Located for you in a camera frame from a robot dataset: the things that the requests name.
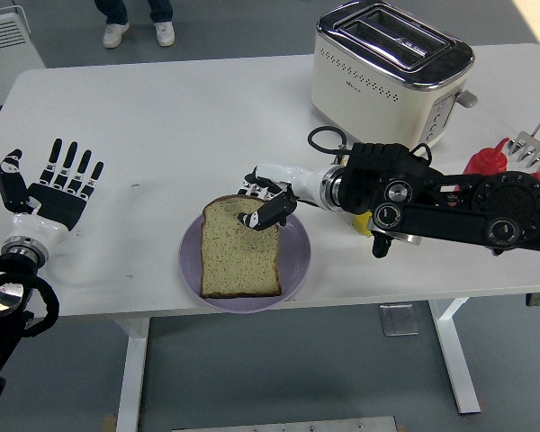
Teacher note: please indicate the slice of bread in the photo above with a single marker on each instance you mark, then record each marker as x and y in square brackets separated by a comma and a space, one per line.
[238, 261]

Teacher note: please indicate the metal toast rack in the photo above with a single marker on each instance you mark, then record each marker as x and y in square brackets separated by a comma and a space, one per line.
[537, 150]

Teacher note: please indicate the cream and chrome toaster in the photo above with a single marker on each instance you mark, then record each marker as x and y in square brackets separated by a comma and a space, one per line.
[355, 90]

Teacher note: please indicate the purple round plate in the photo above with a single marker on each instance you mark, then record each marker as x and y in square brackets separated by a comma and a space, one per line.
[189, 252]

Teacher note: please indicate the red squeeze bottle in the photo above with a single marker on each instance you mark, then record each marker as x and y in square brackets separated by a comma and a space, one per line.
[486, 162]

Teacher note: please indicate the yellow squeeze bottle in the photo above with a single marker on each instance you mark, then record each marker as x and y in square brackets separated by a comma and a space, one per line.
[363, 222]

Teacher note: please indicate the long metal floor plate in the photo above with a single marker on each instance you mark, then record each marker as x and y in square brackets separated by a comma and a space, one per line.
[283, 424]

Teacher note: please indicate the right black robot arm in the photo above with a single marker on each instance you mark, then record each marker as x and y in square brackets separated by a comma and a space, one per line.
[445, 220]

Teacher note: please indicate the person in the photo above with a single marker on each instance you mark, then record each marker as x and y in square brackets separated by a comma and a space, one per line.
[115, 33]

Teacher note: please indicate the white table leg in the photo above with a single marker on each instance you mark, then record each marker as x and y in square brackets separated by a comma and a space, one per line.
[456, 360]
[132, 373]

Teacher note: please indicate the small metal floor plate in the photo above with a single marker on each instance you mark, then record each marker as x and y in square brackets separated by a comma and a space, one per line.
[398, 319]

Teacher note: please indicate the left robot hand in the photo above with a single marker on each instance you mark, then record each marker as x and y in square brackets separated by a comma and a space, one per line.
[56, 204]

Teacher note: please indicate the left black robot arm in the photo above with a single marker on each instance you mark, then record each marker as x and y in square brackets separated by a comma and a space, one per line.
[13, 266]

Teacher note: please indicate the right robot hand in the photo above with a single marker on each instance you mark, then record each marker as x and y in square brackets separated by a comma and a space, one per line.
[297, 180]

